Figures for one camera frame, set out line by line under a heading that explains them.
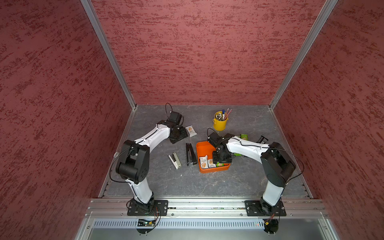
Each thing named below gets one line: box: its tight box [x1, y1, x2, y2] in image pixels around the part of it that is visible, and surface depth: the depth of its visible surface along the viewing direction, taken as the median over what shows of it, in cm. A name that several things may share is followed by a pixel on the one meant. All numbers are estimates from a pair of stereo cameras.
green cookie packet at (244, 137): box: [240, 134, 249, 141], surface depth 105 cm
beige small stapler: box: [168, 152, 182, 170], surface depth 90 cm
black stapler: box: [186, 143, 198, 166], surface depth 93 cm
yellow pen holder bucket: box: [213, 111, 229, 131], surface depth 104 cm
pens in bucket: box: [215, 107, 233, 121], surface depth 103 cm
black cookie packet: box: [256, 135, 269, 144], surface depth 102 cm
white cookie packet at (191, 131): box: [185, 125, 198, 138], surface depth 105 cm
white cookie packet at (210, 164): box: [207, 159, 217, 168], surface depth 89 cm
